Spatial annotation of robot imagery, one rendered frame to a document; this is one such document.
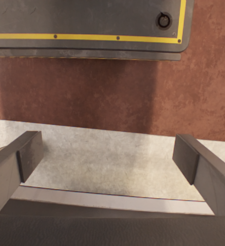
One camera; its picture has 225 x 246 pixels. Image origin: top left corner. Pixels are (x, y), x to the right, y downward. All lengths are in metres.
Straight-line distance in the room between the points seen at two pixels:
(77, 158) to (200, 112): 0.67
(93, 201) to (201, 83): 0.70
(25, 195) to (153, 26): 0.57
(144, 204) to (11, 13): 0.63
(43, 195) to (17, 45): 0.41
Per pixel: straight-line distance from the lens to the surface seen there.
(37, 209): 0.64
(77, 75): 0.81
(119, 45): 0.48
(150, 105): 0.84
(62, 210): 0.62
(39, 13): 0.53
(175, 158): 0.16
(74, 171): 0.97
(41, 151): 0.17
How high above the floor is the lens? 0.80
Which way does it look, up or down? 73 degrees down
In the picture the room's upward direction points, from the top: 177 degrees clockwise
